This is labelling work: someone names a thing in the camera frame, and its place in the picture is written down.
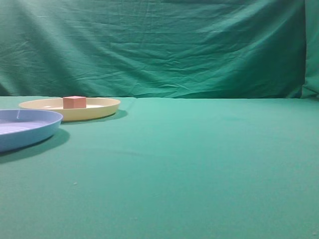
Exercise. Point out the light blue plastic plate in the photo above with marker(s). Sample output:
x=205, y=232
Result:
x=20, y=127

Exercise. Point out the green backdrop cloth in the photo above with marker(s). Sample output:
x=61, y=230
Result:
x=160, y=48

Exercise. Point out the cream yellow plastic plate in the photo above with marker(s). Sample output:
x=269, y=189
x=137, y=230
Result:
x=95, y=108

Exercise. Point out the green table cloth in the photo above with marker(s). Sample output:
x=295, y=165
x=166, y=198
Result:
x=170, y=169

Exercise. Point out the red cube block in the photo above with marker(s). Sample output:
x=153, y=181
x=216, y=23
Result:
x=74, y=102

